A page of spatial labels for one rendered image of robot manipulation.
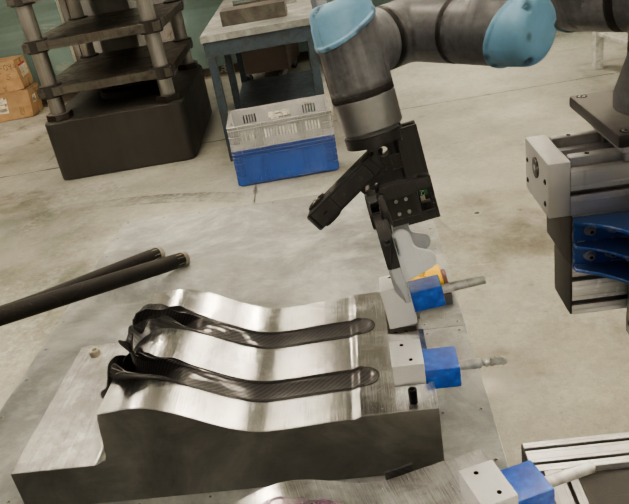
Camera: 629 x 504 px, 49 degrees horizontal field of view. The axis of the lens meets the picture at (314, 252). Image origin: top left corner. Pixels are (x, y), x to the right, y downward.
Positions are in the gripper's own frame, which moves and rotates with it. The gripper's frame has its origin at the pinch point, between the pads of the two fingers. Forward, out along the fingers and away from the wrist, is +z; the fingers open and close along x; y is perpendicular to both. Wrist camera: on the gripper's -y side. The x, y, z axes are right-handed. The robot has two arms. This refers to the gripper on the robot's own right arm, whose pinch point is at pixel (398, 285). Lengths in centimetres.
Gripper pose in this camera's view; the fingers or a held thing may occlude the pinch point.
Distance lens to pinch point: 89.6
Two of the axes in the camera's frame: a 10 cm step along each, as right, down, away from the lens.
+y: 9.5, -2.6, -1.5
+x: 0.6, -3.3, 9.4
